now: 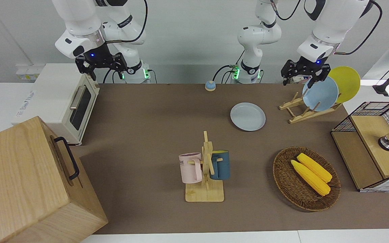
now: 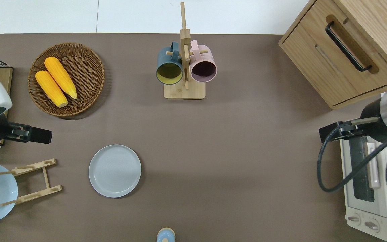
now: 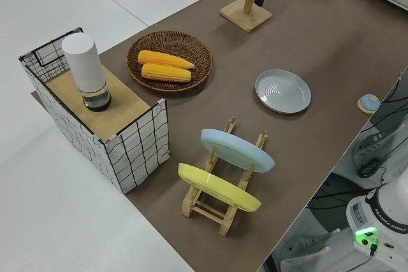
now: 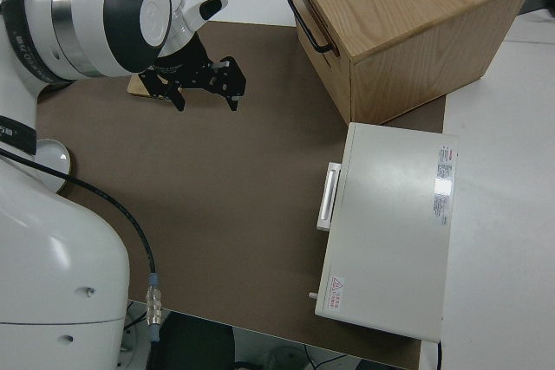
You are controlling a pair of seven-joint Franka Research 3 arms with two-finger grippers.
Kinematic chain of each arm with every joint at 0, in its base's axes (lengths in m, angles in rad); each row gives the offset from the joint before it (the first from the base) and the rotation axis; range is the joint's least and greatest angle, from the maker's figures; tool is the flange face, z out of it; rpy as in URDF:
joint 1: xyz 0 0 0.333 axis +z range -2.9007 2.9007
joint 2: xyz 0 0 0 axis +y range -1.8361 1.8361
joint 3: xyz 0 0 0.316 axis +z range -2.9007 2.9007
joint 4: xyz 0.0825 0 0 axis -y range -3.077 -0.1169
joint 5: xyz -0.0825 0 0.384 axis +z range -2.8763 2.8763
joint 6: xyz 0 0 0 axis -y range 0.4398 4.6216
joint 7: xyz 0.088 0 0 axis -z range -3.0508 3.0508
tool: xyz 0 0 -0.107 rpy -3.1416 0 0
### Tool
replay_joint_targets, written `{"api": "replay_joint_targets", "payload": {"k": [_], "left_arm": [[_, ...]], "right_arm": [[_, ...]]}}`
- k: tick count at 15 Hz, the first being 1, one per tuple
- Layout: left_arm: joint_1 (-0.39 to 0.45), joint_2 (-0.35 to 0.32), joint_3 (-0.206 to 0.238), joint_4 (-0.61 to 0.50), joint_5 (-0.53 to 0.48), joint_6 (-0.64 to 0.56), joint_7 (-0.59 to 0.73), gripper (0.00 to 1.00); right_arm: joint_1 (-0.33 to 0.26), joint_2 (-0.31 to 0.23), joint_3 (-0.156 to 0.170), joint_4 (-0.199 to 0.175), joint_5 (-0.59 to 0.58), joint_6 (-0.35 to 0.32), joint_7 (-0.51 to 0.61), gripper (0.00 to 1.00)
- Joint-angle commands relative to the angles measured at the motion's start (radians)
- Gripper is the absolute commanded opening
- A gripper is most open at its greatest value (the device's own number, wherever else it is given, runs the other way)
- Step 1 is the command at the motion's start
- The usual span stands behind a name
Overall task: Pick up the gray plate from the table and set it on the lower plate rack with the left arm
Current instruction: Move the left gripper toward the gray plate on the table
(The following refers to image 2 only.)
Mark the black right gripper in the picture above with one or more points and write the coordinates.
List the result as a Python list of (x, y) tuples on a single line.
[(376, 132)]

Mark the gray round plate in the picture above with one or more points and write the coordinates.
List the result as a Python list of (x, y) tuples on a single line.
[(115, 171)]

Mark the wooden plate rack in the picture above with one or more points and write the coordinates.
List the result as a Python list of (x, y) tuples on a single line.
[(45, 178)]

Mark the yellow corn cob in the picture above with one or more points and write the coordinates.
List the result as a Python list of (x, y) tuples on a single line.
[(50, 89), (60, 77)]

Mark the wooden cabinet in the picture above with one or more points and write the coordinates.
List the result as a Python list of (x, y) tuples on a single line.
[(314, 60)]

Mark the brown wicker basket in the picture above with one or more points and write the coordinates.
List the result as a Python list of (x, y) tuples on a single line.
[(86, 74)]

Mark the cream toaster oven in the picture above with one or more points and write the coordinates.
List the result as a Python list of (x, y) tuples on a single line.
[(361, 208)]

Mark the brown table mat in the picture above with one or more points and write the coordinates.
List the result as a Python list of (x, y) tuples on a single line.
[(213, 151)]

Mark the pink mug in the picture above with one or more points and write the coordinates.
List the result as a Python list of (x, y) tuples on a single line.
[(207, 58)]

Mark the wooden mug tree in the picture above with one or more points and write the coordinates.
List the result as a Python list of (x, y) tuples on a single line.
[(184, 92)]

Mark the dark teal mug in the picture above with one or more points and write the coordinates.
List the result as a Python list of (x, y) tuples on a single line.
[(166, 58)]

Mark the blue service bell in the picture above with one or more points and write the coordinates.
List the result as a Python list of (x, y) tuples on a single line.
[(166, 236)]

